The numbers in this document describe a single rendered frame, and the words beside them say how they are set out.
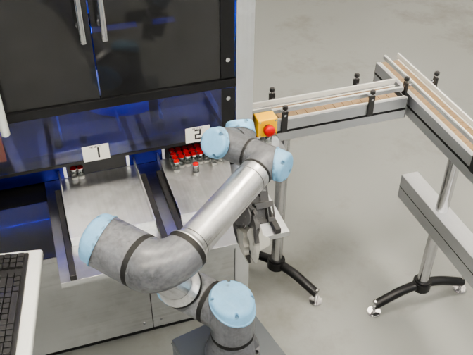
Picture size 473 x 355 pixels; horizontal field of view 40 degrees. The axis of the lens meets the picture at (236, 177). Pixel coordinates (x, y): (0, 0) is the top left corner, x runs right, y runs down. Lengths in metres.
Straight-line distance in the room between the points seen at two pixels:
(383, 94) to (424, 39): 2.69
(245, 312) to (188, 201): 0.61
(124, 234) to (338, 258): 2.00
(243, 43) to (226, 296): 0.82
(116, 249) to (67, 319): 1.36
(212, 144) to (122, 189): 0.73
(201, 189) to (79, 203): 0.40
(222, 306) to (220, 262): 0.99
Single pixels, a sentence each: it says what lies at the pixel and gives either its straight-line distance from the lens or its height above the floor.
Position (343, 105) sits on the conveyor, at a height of 0.93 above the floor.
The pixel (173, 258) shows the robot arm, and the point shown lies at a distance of 1.30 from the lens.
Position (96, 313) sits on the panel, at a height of 0.26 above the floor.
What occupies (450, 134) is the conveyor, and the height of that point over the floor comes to 0.93.
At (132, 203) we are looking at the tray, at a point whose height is 0.88.
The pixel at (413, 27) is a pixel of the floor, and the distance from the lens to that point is 5.44.
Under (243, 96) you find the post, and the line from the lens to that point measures 2.18.
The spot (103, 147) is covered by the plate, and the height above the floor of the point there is 1.04.
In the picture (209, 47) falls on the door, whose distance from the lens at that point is 2.06.
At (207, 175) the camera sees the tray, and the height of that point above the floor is 0.88.
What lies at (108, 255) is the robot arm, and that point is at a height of 1.34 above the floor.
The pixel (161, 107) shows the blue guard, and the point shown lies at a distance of 2.11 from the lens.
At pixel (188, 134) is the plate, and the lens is 2.19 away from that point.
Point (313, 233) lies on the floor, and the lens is 3.33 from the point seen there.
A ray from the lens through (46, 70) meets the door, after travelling 2.00.
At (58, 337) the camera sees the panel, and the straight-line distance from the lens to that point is 2.74.
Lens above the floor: 2.28
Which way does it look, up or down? 39 degrees down
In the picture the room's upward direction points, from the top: straight up
